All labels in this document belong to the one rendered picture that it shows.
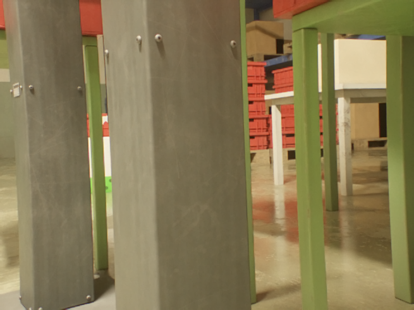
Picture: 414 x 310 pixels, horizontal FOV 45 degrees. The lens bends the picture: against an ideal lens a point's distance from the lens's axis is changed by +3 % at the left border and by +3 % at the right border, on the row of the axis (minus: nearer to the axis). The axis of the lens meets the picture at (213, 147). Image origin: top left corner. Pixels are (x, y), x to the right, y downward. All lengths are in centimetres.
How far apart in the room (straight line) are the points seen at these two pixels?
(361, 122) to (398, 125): 585
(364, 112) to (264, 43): 275
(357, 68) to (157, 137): 220
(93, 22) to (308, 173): 77
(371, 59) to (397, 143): 167
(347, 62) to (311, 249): 187
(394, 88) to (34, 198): 75
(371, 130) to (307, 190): 627
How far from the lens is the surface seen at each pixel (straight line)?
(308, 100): 78
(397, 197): 108
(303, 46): 79
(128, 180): 55
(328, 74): 209
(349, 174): 256
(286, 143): 482
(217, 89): 53
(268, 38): 904
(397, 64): 107
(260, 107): 465
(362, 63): 266
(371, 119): 704
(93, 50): 135
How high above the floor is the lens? 36
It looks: 2 degrees down
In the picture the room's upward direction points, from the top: 2 degrees counter-clockwise
